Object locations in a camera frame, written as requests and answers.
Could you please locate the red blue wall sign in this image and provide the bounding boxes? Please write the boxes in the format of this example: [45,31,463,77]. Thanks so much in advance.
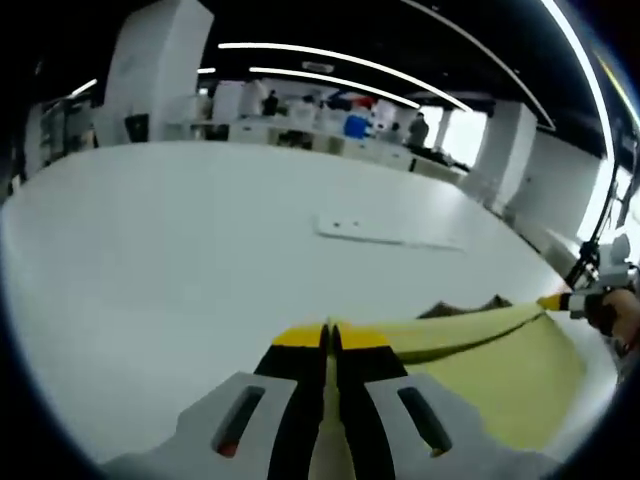
[323,88,377,110]

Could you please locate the blue box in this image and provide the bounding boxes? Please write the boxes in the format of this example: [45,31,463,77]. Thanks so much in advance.
[343,113,370,140]

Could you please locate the wide white square pillar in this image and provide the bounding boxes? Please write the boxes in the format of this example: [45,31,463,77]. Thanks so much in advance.
[102,0,216,147]

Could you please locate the person's right hand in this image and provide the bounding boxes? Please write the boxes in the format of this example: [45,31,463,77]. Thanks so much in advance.
[588,288,640,352]

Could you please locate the grey shelving rack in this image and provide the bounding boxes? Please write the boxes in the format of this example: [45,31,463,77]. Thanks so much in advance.
[23,96,97,167]

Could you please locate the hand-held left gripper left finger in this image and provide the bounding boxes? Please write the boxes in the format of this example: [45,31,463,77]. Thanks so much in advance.
[102,322,331,480]

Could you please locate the white tall cabinet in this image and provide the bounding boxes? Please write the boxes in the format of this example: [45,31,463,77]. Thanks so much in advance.
[213,81,247,122]

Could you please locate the white template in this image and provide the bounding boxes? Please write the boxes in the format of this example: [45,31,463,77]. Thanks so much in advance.
[313,211,467,252]

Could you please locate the row of white cabinets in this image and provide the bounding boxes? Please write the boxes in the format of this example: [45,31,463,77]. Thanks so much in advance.
[163,116,472,177]

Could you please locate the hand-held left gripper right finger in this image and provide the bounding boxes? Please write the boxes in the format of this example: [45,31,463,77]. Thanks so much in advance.
[331,322,556,480]

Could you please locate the black camera stand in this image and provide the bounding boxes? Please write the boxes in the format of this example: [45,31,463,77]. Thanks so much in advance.
[563,159,634,292]

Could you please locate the narrow white square pillar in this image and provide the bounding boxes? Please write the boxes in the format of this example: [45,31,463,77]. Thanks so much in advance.
[471,98,540,212]

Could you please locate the black bin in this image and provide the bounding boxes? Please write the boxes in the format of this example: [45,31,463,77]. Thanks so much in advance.
[123,112,151,147]

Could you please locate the yellow blue colour-block garment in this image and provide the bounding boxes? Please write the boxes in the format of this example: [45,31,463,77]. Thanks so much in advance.
[307,293,589,480]

